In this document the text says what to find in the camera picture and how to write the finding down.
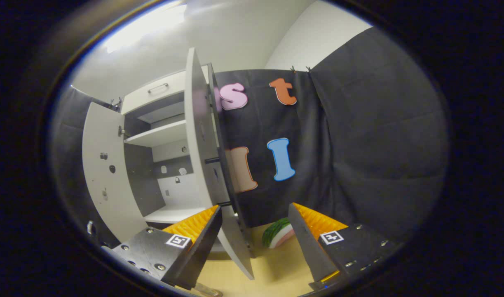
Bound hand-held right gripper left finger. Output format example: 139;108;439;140
101;205;223;290

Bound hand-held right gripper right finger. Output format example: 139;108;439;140
288;202;401;291

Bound clear plastic bottle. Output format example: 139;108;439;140
192;282;223;297

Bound white cabinet door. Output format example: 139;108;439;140
82;102;147;244
184;47;256;280

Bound white and grey cabinet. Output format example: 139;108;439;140
121;69;219;229

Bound toy watermelon slice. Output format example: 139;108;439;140
262;217;295;249

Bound white drawer with black handle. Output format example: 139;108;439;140
121;70;187;115

